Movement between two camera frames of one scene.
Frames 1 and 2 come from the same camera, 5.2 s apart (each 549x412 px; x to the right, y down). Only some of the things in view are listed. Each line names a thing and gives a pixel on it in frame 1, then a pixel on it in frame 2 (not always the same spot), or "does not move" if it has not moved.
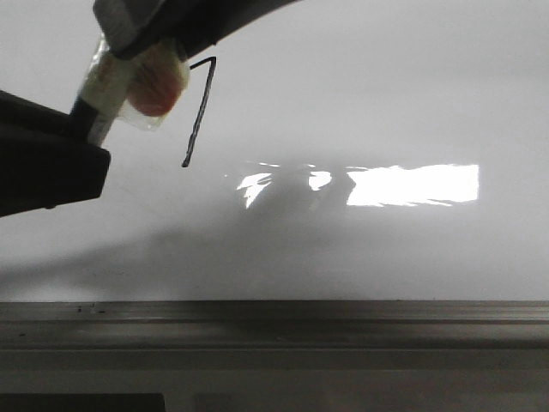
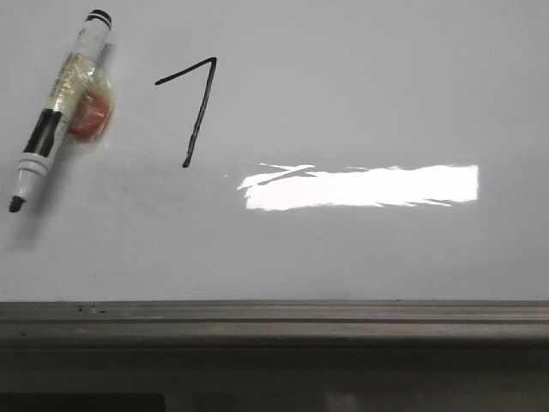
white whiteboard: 332,150 does not move
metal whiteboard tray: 469,355 does not move
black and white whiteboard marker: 138,88 -> 75,79
